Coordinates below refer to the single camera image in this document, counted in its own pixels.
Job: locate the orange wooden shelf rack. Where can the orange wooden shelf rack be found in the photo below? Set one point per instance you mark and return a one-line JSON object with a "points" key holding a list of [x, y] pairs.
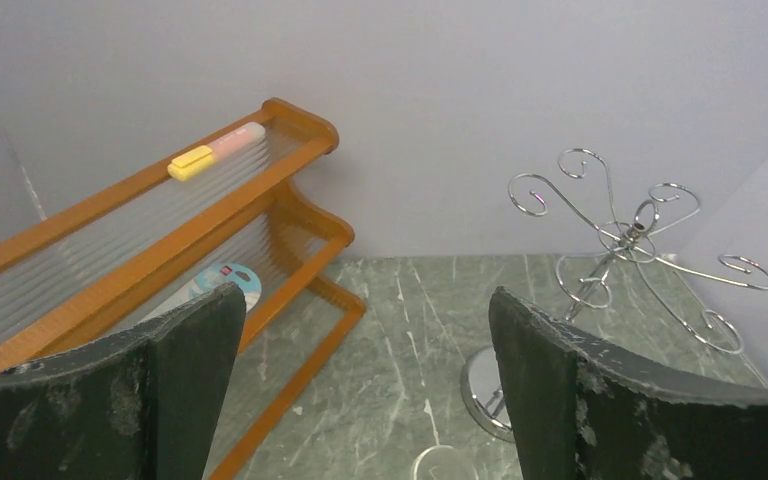
{"points": [[91, 270]]}

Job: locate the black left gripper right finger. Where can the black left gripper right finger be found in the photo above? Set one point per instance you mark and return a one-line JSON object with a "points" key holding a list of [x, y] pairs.
{"points": [[582, 407]]}

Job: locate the blue white blister pack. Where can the blue white blister pack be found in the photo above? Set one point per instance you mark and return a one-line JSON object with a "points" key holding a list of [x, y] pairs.
{"points": [[183, 291]]}

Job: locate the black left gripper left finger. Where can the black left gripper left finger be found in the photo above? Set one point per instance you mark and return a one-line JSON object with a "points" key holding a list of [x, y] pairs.
{"points": [[142, 403]]}

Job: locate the clear wine glass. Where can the clear wine glass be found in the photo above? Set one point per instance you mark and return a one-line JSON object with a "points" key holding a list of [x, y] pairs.
{"points": [[442, 462]]}

